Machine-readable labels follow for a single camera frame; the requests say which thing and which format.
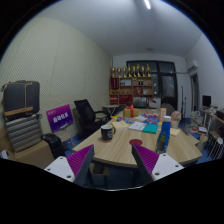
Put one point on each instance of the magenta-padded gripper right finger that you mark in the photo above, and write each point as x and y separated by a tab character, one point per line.
148	160

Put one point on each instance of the white air conditioner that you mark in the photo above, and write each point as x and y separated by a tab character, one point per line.
192	67

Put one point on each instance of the black framed glass door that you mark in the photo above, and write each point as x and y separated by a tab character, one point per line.
165	83

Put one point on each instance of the white paper sheet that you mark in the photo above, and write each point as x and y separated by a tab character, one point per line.
137	126

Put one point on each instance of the pink flat box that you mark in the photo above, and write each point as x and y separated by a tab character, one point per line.
151	116

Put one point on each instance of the blue drink bottle white cap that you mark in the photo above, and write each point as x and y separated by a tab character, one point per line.
163	135

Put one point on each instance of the black computer monitor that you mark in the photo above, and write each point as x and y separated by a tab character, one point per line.
206	101

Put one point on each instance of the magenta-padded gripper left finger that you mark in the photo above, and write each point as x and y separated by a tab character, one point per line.
78	161

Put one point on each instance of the yellow sticky note pad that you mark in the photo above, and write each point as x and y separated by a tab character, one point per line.
120	124

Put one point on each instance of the purple sign board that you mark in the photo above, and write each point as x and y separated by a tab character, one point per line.
60	118

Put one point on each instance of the pink flowers in white pot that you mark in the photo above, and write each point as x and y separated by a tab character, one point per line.
175	117

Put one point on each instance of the black mug white inside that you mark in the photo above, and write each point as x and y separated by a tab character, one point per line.
107	133

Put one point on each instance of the small tan upright box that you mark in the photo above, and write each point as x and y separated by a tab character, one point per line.
163	114

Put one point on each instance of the teal book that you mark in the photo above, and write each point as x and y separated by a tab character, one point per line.
150	128

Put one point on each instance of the pale yellow notepad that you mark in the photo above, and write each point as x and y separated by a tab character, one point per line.
174	132

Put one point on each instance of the ceiling light tube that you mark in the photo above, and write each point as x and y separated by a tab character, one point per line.
147	4

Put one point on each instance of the flat round red coaster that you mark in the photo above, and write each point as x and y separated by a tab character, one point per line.
135	142

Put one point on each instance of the black office chair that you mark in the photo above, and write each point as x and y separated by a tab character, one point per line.
85	115

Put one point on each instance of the wooden shelf unit with trophies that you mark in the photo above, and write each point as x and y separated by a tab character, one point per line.
131	88

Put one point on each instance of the brown cardboard box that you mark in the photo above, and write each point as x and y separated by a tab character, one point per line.
33	155

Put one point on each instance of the black hard case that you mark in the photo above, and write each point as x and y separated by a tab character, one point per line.
21	98

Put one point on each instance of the yellow gift box red ribbon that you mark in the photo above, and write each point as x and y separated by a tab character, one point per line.
131	112

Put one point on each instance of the black bag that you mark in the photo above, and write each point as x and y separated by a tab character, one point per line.
53	145

